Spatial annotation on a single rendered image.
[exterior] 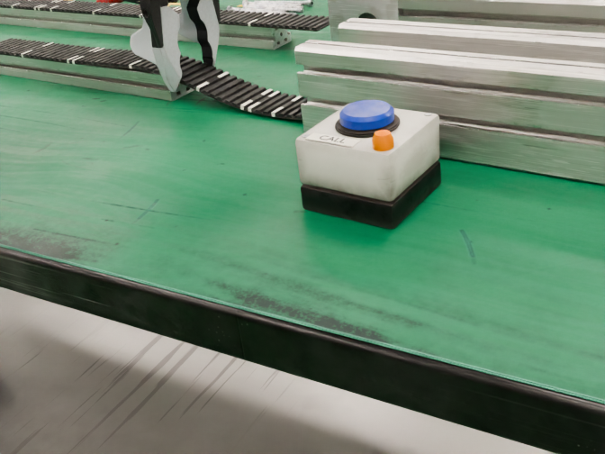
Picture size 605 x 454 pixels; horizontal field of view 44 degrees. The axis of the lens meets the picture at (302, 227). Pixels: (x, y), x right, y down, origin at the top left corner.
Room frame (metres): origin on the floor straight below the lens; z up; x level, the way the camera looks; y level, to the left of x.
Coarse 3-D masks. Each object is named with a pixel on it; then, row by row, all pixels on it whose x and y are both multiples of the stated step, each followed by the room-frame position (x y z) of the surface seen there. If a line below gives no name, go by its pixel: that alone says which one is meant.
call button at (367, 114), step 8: (352, 104) 0.52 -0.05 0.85; (360, 104) 0.52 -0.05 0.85; (368, 104) 0.52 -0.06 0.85; (376, 104) 0.51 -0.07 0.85; (384, 104) 0.51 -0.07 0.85; (344, 112) 0.51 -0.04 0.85; (352, 112) 0.51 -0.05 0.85; (360, 112) 0.50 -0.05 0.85; (368, 112) 0.50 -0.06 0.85; (376, 112) 0.50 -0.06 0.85; (384, 112) 0.50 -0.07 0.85; (392, 112) 0.50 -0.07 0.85; (344, 120) 0.50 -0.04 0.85; (352, 120) 0.50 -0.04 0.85; (360, 120) 0.49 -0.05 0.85; (368, 120) 0.49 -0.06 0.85; (376, 120) 0.49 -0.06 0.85; (384, 120) 0.49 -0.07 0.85; (392, 120) 0.50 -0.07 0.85; (352, 128) 0.50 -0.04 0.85; (360, 128) 0.49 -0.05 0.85; (368, 128) 0.49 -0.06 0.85; (376, 128) 0.49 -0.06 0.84
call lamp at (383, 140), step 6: (378, 132) 0.47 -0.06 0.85; (384, 132) 0.47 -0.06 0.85; (390, 132) 0.47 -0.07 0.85; (372, 138) 0.47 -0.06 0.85; (378, 138) 0.46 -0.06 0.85; (384, 138) 0.46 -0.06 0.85; (390, 138) 0.46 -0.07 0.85; (372, 144) 0.47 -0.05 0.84; (378, 144) 0.46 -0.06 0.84; (384, 144) 0.46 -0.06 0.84; (390, 144) 0.46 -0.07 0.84; (378, 150) 0.46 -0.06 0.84; (384, 150) 0.46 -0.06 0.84
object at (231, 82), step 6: (228, 78) 0.79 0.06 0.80; (234, 78) 0.79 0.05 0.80; (240, 78) 0.79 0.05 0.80; (216, 84) 0.77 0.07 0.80; (222, 84) 0.78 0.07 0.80; (228, 84) 0.78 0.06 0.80; (234, 84) 0.78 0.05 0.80; (240, 84) 0.78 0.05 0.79; (204, 90) 0.76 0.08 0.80; (210, 90) 0.76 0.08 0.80; (216, 90) 0.76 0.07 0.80; (222, 90) 0.76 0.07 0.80; (228, 90) 0.77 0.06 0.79; (210, 96) 0.75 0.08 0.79; (216, 96) 0.75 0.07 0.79
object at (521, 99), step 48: (336, 48) 0.63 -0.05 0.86; (384, 48) 0.61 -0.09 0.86; (432, 48) 0.65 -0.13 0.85; (480, 48) 0.62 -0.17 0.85; (528, 48) 0.59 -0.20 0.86; (576, 48) 0.57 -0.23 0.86; (336, 96) 0.62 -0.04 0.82; (384, 96) 0.59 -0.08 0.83; (432, 96) 0.57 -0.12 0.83; (480, 96) 0.54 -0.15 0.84; (528, 96) 0.53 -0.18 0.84; (576, 96) 0.51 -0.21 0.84; (480, 144) 0.54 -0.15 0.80; (528, 144) 0.52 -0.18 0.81; (576, 144) 0.49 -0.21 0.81
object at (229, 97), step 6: (246, 84) 0.78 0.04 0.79; (234, 90) 0.76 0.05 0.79; (240, 90) 0.77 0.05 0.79; (246, 90) 0.76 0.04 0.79; (252, 90) 0.77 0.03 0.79; (222, 96) 0.75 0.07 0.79; (228, 96) 0.75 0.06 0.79; (234, 96) 0.75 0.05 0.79; (240, 96) 0.75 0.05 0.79; (222, 102) 0.74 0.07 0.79; (228, 102) 0.74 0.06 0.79
